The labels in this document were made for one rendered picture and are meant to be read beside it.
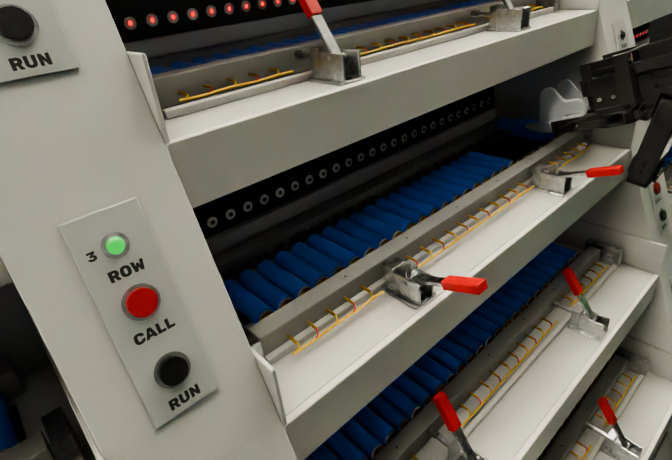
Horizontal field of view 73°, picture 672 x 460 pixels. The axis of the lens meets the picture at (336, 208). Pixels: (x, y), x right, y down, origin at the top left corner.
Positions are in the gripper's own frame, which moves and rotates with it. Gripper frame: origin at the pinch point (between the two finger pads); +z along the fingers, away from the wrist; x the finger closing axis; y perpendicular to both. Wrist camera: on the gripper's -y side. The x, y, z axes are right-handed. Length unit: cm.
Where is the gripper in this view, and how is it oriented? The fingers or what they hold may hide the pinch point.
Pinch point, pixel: (539, 127)
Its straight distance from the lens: 72.8
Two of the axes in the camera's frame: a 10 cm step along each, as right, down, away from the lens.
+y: -3.2, -9.3, -2.0
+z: -5.9, 0.3, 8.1
